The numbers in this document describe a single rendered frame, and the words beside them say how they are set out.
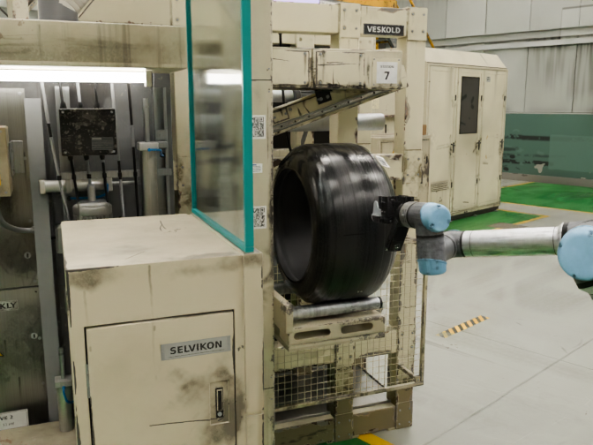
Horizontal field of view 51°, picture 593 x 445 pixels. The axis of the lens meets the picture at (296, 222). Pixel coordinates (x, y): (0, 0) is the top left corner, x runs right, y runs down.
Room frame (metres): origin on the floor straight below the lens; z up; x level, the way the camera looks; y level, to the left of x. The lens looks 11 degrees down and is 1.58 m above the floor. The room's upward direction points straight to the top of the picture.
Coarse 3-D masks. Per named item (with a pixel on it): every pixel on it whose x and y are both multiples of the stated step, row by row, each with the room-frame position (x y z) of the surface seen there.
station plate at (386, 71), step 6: (378, 66) 2.44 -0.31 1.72; (384, 66) 2.44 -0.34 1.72; (390, 66) 2.45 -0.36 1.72; (396, 66) 2.46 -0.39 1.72; (378, 72) 2.44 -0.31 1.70; (384, 72) 2.45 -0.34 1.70; (390, 72) 2.46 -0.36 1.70; (396, 72) 2.46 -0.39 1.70; (378, 78) 2.44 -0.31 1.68; (384, 78) 2.45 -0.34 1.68; (390, 78) 2.46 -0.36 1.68; (396, 78) 2.46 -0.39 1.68
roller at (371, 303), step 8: (376, 296) 2.09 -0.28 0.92; (312, 304) 2.00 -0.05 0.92; (320, 304) 2.00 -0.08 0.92; (328, 304) 2.01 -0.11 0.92; (336, 304) 2.02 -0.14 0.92; (344, 304) 2.02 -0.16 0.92; (352, 304) 2.03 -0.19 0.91; (360, 304) 2.04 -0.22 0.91; (368, 304) 2.05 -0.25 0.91; (376, 304) 2.06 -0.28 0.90; (296, 312) 1.96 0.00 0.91; (304, 312) 1.97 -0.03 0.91; (312, 312) 1.97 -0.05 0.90; (320, 312) 1.98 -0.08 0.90; (328, 312) 2.00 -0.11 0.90; (336, 312) 2.01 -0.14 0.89; (344, 312) 2.02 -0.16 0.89; (352, 312) 2.04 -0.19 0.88
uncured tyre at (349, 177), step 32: (288, 160) 2.15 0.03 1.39; (320, 160) 2.01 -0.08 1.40; (352, 160) 2.03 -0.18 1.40; (288, 192) 2.38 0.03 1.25; (320, 192) 1.93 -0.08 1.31; (352, 192) 1.94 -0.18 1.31; (384, 192) 1.97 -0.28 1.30; (288, 224) 2.39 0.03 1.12; (320, 224) 1.90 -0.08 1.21; (352, 224) 1.90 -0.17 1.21; (384, 224) 1.94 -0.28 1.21; (288, 256) 2.33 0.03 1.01; (320, 256) 1.90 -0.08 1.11; (352, 256) 1.90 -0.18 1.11; (384, 256) 1.95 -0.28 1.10; (320, 288) 1.95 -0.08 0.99; (352, 288) 1.97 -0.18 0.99
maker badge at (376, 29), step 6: (366, 24) 2.77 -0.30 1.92; (372, 24) 2.78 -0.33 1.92; (378, 24) 2.79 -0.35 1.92; (384, 24) 2.80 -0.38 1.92; (366, 30) 2.77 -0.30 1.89; (372, 30) 2.78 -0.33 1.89; (378, 30) 2.79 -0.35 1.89; (384, 30) 2.80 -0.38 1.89; (390, 30) 2.81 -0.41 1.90; (396, 30) 2.82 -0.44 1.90; (402, 30) 2.83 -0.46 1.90
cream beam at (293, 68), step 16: (288, 48) 2.31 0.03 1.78; (304, 48) 2.33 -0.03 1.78; (288, 64) 2.30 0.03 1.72; (304, 64) 2.33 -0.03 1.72; (320, 64) 2.35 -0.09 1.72; (336, 64) 2.37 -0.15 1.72; (352, 64) 2.40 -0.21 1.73; (368, 64) 2.42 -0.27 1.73; (400, 64) 2.47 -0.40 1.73; (288, 80) 2.30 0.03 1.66; (304, 80) 2.33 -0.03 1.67; (320, 80) 2.35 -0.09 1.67; (336, 80) 2.37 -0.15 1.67; (352, 80) 2.40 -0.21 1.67; (368, 80) 2.43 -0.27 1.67; (400, 80) 2.47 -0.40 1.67
